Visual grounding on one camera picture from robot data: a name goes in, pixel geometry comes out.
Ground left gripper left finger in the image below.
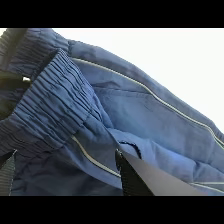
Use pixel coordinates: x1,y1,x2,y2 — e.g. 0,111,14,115
0,149,18,197

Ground navy blue track pants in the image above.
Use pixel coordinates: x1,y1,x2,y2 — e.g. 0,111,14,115
0,27,224,197

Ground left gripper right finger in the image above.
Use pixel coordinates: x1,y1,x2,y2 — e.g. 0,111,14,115
114,148,208,197

